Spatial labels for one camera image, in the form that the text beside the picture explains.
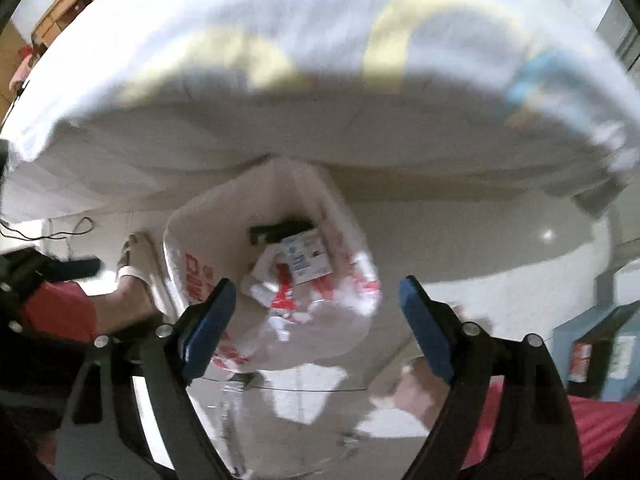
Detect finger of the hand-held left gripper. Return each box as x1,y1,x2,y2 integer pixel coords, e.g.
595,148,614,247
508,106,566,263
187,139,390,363
47,257,101,281

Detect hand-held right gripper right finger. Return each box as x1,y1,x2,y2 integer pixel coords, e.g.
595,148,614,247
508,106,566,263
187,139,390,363
398,275,586,480

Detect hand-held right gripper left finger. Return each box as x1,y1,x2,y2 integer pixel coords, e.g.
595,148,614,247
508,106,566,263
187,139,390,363
52,277,238,480

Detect white red-print plastic bag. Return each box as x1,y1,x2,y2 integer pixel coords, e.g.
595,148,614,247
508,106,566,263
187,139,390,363
162,157,383,376

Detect beige sandal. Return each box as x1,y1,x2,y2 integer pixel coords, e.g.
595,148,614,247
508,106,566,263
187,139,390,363
116,232,161,301

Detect person's right foot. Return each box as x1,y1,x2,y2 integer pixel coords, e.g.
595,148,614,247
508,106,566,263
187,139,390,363
372,355,451,431

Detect left foot in white sandal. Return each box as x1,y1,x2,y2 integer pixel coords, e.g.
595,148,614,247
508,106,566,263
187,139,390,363
95,235,166,336

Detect red and white packet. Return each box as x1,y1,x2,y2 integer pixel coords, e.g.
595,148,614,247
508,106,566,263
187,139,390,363
267,260,301,321

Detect white box with blue print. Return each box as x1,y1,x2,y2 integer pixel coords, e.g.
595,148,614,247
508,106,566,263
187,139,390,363
280,227,335,286

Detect blue cardboard box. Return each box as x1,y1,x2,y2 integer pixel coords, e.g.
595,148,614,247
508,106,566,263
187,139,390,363
552,300,640,401

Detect red shorts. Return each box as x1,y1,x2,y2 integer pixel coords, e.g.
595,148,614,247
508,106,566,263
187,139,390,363
20,280,640,476

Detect pink cloth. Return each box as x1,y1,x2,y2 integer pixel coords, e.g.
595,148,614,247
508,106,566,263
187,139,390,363
7,45,41,96

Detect white tablecloth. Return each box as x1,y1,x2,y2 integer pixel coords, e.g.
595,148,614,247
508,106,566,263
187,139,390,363
0,0,636,221

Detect wooden desk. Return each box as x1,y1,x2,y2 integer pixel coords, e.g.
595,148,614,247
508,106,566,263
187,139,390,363
30,0,123,51

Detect blue and yellow packet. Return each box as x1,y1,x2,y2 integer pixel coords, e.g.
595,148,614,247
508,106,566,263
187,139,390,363
505,50,576,126

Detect grey cabinet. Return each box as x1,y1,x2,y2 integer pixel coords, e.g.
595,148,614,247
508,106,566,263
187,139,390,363
595,0,640,76

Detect black cable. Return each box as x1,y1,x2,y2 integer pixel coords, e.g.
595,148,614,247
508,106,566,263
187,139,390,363
0,216,94,241

